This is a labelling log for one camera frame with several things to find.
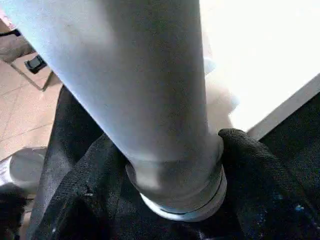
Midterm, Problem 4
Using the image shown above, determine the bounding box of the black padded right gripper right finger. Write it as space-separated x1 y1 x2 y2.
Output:
217 128 320 240

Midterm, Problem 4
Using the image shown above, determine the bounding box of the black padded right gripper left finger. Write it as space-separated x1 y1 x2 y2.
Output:
30 132 128 240

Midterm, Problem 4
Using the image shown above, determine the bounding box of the white plastic table leg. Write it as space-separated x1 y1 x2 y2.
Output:
0 0 228 222

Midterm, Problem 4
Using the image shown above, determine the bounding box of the white plastic table top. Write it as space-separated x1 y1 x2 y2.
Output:
199 0 320 141

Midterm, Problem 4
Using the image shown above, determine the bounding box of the black work mat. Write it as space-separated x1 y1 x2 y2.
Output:
25 85 320 240

